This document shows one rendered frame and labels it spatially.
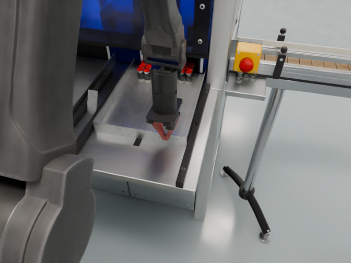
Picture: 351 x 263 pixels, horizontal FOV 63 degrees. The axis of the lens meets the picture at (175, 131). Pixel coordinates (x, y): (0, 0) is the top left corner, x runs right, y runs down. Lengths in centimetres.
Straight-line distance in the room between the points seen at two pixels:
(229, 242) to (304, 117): 119
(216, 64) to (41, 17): 74
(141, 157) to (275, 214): 113
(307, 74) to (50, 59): 92
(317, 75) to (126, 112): 63
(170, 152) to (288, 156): 137
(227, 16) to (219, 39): 7
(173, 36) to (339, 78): 67
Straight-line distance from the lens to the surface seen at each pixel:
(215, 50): 88
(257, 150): 134
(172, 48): 56
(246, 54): 87
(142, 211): 166
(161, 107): 65
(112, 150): 76
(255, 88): 98
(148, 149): 75
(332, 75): 106
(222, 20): 84
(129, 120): 83
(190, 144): 73
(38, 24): 20
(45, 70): 20
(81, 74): 106
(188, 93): 92
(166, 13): 50
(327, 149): 218
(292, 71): 104
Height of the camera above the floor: 144
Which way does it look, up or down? 45 degrees down
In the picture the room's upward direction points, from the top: straight up
